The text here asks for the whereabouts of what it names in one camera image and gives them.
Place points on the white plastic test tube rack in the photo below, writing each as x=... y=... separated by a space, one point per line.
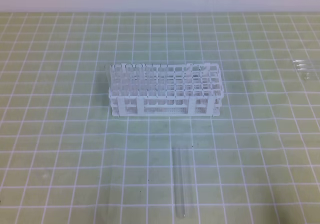
x=192 y=90

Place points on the clear test tubes at edge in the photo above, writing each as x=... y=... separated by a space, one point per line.
x=307 y=69

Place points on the green checkered tablecloth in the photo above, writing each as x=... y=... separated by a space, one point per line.
x=65 y=159

